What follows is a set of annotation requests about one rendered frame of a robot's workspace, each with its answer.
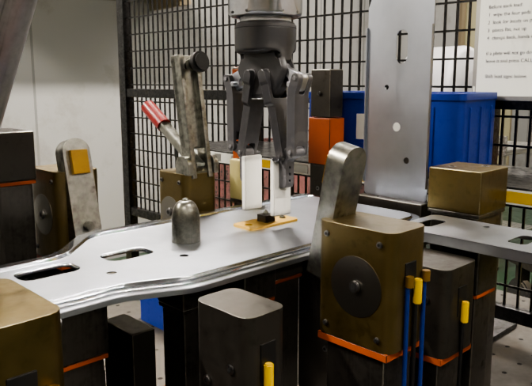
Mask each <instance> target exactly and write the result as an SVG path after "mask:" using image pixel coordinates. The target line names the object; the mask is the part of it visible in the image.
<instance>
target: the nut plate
mask: <svg viewBox="0 0 532 386"><path fill-rule="evenodd" d="M284 216H285V218H279V216H276V217H272V216H271V213H268V215H264V214H263V213H261V214H257V218H256V219H252V220H248V221H241V222H237V223H234V227H237V228H240V229H246V230H249V231H255V230H259V229H265V228H269V227H272V226H277V225H282V224H287V223H290V222H294V221H297V220H298V219H297V218H294V217H290V216H287V215H284Z"/></svg>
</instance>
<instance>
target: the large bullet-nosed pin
mask: <svg viewBox="0 0 532 386"><path fill-rule="evenodd" d="M172 242H173V243H174V244H195V243H199V242H200V213H199V210H198V207H197V205H196V204H195V203H194V202H193V201H192V200H189V199H188V198H183V199H182V200H180V201H178V202H177V203H176V204H175V206H174V208H173V212H172Z"/></svg>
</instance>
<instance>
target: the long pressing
mask: <svg viewBox="0 0 532 386"><path fill-rule="evenodd" d="M319 199H320V196H318V195H315V194H311V193H305V194H297V195H291V212H290V213H289V214H284V215H287V216H290V217H294V218H297V219H298V220H297V221H294V222H290V223H287V224H282V225H277V226H272V227H269V228H265V229H259V230H255V231H249V230H246V229H240V228H237V227H234V223H237V222H241V221H248V220H252V219H256V218H257V214H261V213H263V212H264V210H267V211H268V212H269V213H271V199H267V200H263V201H262V207H261V208H257V209H253V210H243V209H242V204H241V205H236V206H228V207H223V208H219V209H215V210H207V211H202V212H199V217H200V242H199V243H195V244H174V243H173V242H172V218H163V219H159V220H154V221H146V222H142V223H137V224H133V225H125V226H120V227H115V228H111V229H103V230H98V231H94V232H90V233H84V234H82V235H79V236H77V237H75V238H74V239H73V240H72V241H71V242H70V243H68V244H67V245H66V246H64V247H63V248H62V249H60V250H59V251H57V252H55V253H52V254H50V255H46V256H42V257H38V258H35V259H27V260H23V261H19V262H15V263H7V264H3V265H0V278H8V279H11V280H14V281H15V282H17V283H19V284H20V285H22V286H24V287H26V288H27V289H29V290H31V291H32V292H34V293H37V294H38V295H40V296H41V297H44V298H45V299H47V300H49V301H50V302H52V303H54V304H56V305H58V306H59V307H60V318H61V319H63V318H67V317H70V316H75V315H77V314H81V313H84V312H89V311H92V310H95V309H98V308H103V307H106V306H109V305H114V304H119V303H122V302H127V301H137V300H144V299H151V298H157V297H169V296H176V295H182V294H189V293H196V292H200V291H204V290H209V289H211V288H214V287H217V286H221V285H225V284H227V283H231V282H235V281H238V280H241V279H244V278H248V277H252V276H254V275H257V274H262V273H265V272H268V271H273V270H275V269H279V268H281V267H286V266H289V265H291V264H295V263H300V262H302V261H305V260H308V259H309V254H310V247H311V242H312V238H313V233H314V225H315V221H316V216H317V208H318V203H319ZM356 211H359V212H364V213H369V214H376V215H381V216H385V217H389V218H397V219H402V220H406V221H411V220H415V219H418V218H420V217H419V216H418V215H416V214H411V213H407V212H404V211H399V210H391V209H386V208H381V207H376V206H368V205H363V204H358V203H357V207H356ZM137 251H141V252H147V253H149V255H142V256H138V257H135V258H131V259H125V260H120V261H108V260H106V259H104V258H106V257H110V256H114V255H121V254H124V253H128V252H137ZM181 255H187V256H185V257H182V256H181ZM60 267H71V268H73V269H75V270H76V271H71V272H68V273H65V274H58V275H54V276H51V277H47V278H41V279H37V280H32V281H21V280H20V279H18V277H20V276H23V275H27V274H34V273H38V272H41V271H48V270H52V269H55V268H60ZM112 272H114V273H116V274H108V273H112Z"/></svg>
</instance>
